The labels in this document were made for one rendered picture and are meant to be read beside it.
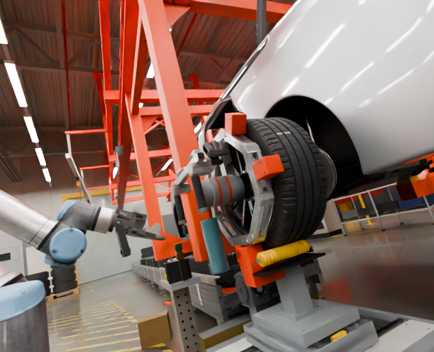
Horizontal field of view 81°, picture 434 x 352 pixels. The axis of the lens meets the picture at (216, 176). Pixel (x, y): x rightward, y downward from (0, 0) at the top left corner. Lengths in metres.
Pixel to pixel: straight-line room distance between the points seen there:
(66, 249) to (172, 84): 1.44
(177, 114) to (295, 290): 1.31
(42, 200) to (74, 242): 13.70
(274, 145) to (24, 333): 0.92
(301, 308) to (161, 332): 1.23
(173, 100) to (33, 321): 1.51
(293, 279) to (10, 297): 1.03
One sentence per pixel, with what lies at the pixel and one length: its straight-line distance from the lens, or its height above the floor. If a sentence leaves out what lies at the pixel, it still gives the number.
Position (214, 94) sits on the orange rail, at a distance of 5.32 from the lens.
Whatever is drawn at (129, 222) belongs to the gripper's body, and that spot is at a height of 0.78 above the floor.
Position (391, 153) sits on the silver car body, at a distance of 1.17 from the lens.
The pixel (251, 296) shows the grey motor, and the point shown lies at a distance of 1.55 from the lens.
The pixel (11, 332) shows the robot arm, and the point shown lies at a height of 0.56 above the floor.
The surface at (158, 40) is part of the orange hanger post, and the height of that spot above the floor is 2.14.
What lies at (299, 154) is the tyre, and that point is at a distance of 1.09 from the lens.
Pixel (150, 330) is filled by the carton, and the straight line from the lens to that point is 2.26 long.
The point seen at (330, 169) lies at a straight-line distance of 1.48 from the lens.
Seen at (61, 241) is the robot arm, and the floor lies 0.74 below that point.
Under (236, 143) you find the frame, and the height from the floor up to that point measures 1.00.
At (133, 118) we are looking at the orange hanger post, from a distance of 4.01.
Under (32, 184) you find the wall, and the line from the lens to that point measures 14.77.
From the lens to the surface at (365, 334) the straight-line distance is 1.34.
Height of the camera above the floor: 0.66
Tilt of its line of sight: 12 degrees up
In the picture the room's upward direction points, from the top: 14 degrees counter-clockwise
